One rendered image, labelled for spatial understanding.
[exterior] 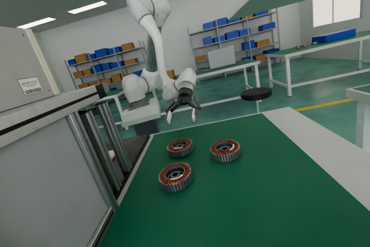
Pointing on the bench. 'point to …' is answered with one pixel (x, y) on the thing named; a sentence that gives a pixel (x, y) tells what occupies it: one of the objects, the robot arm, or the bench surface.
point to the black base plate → (136, 149)
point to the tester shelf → (44, 113)
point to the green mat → (238, 195)
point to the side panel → (54, 189)
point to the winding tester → (22, 70)
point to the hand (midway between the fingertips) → (180, 119)
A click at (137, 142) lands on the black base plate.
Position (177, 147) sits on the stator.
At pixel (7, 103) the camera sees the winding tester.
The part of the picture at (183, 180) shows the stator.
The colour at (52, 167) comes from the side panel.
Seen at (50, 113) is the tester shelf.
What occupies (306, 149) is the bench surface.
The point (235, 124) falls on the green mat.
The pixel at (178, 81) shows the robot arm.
